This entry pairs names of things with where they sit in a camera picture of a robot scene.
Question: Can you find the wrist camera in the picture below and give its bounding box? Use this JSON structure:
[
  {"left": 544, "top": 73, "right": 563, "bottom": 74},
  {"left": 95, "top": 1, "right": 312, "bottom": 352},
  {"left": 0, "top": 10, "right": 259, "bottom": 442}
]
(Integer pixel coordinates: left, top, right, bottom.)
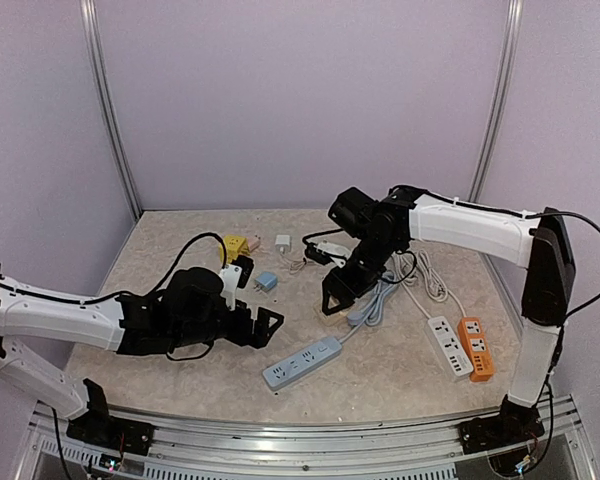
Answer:
[
  {"left": 305, "top": 240, "right": 351, "bottom": 267},
  {"left": 219, "top": 255, "right": 254, "bottom": 310}
]

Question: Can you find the white power strip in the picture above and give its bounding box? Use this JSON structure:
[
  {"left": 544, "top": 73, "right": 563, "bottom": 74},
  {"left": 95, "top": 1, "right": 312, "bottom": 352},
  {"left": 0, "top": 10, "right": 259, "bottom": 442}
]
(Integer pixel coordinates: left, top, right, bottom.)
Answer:
[{"left": 425, "top": 316, "right": 473, "bottom": 382}]

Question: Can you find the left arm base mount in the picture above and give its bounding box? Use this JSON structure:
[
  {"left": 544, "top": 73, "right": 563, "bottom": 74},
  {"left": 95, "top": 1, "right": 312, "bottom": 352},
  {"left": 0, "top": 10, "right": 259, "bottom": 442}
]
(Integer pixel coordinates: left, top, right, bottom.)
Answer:
[{"left": 66, "top": 403, "right": 155, "bottom": 456}]

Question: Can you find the pinkish white charging cable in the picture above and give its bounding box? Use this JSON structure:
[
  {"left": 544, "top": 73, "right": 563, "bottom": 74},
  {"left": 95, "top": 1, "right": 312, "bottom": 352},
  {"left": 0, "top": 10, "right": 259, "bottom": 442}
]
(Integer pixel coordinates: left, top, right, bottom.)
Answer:
[{"left": 279, "top": 249, "right": 314, "bottom": 275}]

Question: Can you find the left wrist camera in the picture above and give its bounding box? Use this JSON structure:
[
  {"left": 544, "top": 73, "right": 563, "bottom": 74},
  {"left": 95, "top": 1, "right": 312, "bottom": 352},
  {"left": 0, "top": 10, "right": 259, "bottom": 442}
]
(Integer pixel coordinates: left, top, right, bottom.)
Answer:
[{"left": 219, "top": 255, "right": 254, "bottom": 310}]

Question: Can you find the yellow cube socket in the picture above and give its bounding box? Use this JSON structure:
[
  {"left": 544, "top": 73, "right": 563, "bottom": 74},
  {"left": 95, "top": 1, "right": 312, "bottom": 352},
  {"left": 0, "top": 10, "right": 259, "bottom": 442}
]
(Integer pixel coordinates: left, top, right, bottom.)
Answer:
[{"left": 223, "top": 234, "right": 250, "bottom": 263}]

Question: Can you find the aluminium front rail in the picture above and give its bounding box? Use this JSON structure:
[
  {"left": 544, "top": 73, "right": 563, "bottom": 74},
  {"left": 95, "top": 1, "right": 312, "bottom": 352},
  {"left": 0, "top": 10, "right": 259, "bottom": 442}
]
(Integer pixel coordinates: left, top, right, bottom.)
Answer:
[{"left": 13, "top": 396, "right": 600, "bottom": 479}]

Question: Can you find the white power strip cable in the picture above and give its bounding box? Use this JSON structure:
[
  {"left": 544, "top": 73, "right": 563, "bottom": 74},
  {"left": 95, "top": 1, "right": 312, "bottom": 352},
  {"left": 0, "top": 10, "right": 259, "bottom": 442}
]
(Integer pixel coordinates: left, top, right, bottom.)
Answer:
[{"left": 394, "top": 249, "right": 469, "bottom": 321}]

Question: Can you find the pink plug adapter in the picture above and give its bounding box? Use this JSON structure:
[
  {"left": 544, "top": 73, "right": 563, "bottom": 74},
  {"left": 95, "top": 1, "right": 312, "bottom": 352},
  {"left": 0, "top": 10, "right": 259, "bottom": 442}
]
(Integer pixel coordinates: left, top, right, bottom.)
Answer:
[{"left": 246, "top": 235, "right": 262, "bottom": 254}]

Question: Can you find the orange power strip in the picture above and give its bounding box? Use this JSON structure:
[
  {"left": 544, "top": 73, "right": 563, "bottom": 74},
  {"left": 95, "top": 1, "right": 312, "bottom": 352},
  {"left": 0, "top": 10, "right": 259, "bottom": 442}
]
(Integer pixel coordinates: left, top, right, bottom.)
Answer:
[{"left": 457, "top": 317, "right": 495, "bottom": 383}]

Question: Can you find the white usb charger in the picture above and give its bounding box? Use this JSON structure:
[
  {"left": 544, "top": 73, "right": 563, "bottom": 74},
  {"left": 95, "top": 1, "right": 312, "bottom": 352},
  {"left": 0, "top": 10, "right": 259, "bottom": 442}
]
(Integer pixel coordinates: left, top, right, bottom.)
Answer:
[{"left": 275, "top": 234, "right": 292, "bottom": 255}]

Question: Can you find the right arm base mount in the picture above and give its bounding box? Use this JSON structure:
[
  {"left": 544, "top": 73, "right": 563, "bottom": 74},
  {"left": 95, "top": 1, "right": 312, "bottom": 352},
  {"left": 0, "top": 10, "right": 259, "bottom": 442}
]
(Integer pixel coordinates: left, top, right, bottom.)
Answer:
[{"left": 457, "top": 396, "right": 545, "bottom": 455}]

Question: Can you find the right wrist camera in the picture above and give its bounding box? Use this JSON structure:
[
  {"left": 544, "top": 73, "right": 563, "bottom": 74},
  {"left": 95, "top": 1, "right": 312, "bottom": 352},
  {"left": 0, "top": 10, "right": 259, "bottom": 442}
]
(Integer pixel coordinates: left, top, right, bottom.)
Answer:
[{"left": 305, "top": 240, "right": 351, "bottom": 267}]

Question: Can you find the aluminium post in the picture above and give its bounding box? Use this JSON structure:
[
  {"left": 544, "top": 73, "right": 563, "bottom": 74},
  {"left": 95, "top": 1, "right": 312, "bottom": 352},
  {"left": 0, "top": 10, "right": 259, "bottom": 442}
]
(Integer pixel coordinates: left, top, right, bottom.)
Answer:
[
  {"left": 468, "top": 0, "right": 524, "bottom": 202},
  {"left": 79, "top": 0, "right": 144, "bottom": 223}
]

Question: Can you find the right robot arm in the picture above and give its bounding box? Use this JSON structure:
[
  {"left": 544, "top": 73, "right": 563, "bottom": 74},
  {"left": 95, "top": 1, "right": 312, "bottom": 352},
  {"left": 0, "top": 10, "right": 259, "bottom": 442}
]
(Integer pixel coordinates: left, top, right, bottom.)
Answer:
[{"left": 252, "top": 209, "right": 520, "bottom": 424}]

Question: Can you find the right aluminium post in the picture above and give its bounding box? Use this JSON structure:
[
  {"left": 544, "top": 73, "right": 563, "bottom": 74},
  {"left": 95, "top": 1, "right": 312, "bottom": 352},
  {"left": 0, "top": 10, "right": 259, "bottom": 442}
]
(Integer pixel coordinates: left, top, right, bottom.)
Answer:
[{"left": 468, "top": 0, "right": 524, "bottom": 202}]

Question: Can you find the small blue plug adapter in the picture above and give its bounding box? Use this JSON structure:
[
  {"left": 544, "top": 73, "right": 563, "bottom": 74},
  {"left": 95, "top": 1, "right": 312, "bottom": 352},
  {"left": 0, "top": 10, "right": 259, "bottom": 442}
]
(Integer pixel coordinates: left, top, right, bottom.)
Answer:
[{"left": 254, "top": 271, "right": 278, "bottom": 292}]

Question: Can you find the beige cube socket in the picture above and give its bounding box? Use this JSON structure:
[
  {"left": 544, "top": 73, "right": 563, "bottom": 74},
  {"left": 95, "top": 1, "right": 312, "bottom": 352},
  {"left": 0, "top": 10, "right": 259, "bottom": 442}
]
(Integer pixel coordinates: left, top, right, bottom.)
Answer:
[{"left": 313, "top": 301, "right": 351, "bottom": 327}]

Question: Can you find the left aluminium post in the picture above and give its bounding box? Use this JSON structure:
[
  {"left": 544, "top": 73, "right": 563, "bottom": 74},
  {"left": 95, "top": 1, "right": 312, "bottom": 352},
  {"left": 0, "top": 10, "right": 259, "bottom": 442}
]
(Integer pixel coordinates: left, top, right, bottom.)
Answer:
[{"left": 79, "top": 0, "right": 144, "bottom": 223}]

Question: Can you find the blue power strip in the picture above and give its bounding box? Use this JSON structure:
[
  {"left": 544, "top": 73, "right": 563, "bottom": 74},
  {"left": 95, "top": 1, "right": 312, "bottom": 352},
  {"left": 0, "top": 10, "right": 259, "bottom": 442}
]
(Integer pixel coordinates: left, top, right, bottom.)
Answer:
[{"left": 262, "top": 336, "right": 342, "bottom": 392}]

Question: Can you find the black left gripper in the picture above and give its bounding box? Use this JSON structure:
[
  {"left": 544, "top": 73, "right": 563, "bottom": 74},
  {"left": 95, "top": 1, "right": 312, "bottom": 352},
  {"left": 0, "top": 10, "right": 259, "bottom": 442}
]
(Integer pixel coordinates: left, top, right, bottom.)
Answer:
[{"left": 172, "top": 300, "right": 284, "bottom": 349}]

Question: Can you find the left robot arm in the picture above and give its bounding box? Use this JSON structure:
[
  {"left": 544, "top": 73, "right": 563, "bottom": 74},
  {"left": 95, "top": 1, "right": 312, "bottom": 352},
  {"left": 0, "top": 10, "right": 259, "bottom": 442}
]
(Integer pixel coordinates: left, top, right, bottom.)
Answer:
[{"left": 0, "top": 255, "right": 284, "bottom": 445}]

